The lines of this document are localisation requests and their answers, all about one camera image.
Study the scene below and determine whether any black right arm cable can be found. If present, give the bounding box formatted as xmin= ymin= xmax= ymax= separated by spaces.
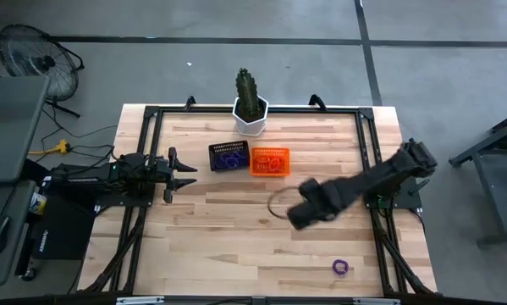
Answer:
xmin=267 ymin=185 xmax=305 ymax=220

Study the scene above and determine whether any yellow power plug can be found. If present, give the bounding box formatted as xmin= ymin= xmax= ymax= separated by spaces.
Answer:
xmin=27 ymin=139 xmax=71 ymax=156

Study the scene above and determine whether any silver table clamp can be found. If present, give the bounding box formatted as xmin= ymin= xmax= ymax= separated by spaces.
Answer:
xmin=116 ymin=296 xmax=165 ymax=305
xmin=353 ymin=297 xmax=400 ymax=305

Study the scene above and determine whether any green cactus plant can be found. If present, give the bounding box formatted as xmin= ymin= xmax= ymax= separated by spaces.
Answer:
xmin=234 ymin=67 xmax=265 ymax=122

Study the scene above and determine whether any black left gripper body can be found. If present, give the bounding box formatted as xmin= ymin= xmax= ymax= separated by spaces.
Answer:
xmin=146 ymin=154 xmax=178 ymax=194

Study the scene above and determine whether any dark gray metal table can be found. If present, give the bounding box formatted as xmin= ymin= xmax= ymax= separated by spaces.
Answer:
xmin=447 ymin=108 xmax=507 ymax=249

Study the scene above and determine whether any white plant pot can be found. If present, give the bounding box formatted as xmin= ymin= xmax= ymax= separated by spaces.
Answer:
xmin=231 ymin=96 xmax=270 ymax=137

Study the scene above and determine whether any black control box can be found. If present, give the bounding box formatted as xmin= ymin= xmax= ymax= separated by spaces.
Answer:
xmin=31 ymin=197 xmax=100 ymax=260

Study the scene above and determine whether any black aluminium rig frame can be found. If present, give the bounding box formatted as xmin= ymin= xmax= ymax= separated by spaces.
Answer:
xmin=81 ymin=93 xmax=436 ymax=305

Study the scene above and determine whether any orange plastic mesh basket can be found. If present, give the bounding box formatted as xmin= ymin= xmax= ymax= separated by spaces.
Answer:
xmin=249 ymin=147 xmax=291 ymax=178

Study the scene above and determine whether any black plastic mesh basket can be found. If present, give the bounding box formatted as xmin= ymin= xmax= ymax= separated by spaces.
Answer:
xmin=207 ymin=140 xmax=251 ymax=173

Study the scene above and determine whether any black floor fan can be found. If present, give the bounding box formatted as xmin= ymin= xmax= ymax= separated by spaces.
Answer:
xmin=0 ymin=24 xmax=85 ymax=119

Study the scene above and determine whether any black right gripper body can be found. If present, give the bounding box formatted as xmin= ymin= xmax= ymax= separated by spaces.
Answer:
xmin=286 ymin=177 xmax=362 ymax=232

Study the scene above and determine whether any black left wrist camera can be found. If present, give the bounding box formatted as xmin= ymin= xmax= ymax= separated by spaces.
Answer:
xmin=124 ymin=152 xmax=149 ymax=171

